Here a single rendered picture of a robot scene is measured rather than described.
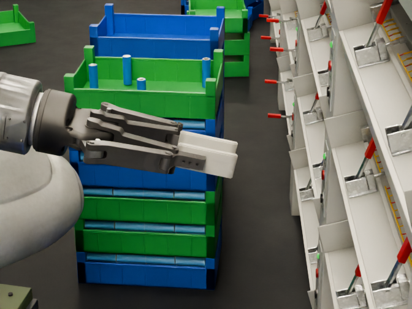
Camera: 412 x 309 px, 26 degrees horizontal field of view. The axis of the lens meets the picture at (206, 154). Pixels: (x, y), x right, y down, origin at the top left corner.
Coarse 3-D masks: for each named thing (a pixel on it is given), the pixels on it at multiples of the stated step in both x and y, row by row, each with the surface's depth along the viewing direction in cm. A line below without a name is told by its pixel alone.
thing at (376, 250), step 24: (336, 120) 136; (360, 120) 136; (336, 144) 138; (360, 144) 137; (336, 168) 132; (384, 192) 121; (360, 216) 117; (384, 216) 116; (360, 240) 112; (384, 240) 111; (360, 264) 108; (384, 264) 106
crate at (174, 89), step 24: (120, 72) 195; (144, 72) 194; (168, 72) 194; (192, 72) 193; (216, 72) 191; (96, 96) 176; (120, 96) 176; (144, 96) 175; (168, 96) 175; (192, 96) 174; (216, 96) 177
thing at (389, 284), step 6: (408, 240) 96; (402, 246) 97; (408, 246) 96; (402, 252) 96; (408, 252) 96; (402, 258) 96; (396, 264) 98; (396, 270) 97; (390, 276) 98; (390, 282) 98
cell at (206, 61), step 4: (204, 60) 188; (208, 60) 188; (204, 64) 189; (208, 64) 189; (204, 68) 189; (208, 68) 189; (204, 72) 189; (208, 72) 189; (204, 76) 190; (208, 76) 190; (204, 80) 190; (204, 84) 190
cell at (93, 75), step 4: (92, 64) 185; (96, 64) 185; (92, 68) 184; (96, 68) 185; (92, 72) 185; (96, 72) 185; (92, 76) 185; (96, 76) 185; (92, 80) 185; (96, 80) 186; (92, 84) 186; (96, 84) 186; (96, 88) 186
